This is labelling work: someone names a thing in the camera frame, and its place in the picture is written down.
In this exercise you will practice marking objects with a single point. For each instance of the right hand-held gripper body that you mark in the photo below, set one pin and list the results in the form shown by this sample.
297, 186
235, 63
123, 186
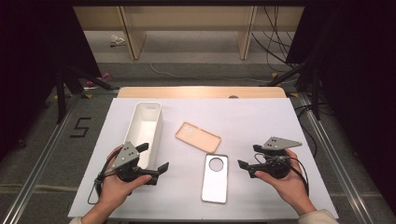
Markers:
274, 166

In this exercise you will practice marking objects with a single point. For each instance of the black metal stand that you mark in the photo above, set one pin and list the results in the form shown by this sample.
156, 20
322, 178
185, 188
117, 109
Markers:
316, 93
60, 93

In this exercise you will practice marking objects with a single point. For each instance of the white crumpled floor object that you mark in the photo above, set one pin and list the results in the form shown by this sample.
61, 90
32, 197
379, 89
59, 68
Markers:
116, 39

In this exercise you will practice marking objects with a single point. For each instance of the person's right hand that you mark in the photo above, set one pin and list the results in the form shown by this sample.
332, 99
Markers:
289, 186

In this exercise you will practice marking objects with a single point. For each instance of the pink floor object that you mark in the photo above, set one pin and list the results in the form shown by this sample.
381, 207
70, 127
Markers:
106, 75

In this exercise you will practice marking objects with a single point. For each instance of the white table board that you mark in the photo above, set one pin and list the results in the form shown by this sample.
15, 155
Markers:
249, 118

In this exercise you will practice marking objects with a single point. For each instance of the yellow tape piece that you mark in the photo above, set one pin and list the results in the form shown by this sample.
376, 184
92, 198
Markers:
293, 94
88, 95
274, 75

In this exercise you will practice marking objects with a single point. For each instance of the person's left hand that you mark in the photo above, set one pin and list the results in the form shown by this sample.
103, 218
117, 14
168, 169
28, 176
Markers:
113, 189

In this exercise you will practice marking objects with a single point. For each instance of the beige wooden shelf unit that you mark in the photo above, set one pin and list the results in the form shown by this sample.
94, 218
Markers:
186, 18

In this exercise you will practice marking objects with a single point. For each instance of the white plastic storage box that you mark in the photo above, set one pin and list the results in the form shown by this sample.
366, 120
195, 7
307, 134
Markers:
146, 124

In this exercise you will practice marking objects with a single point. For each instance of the black curtain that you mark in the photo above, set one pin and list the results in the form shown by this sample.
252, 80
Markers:
25, 62
358, 62

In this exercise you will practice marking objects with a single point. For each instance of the peach phone case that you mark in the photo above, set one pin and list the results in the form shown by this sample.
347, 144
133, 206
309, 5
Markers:
197, 137

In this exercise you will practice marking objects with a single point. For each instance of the wooden table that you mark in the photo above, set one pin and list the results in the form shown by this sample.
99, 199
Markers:
193, 92

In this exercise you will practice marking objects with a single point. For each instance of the metal floor rail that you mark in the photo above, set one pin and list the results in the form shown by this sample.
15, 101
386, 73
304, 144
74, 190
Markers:
37, 174
336, 161

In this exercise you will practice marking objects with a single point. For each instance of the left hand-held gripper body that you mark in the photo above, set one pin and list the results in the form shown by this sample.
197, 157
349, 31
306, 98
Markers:
126, 154

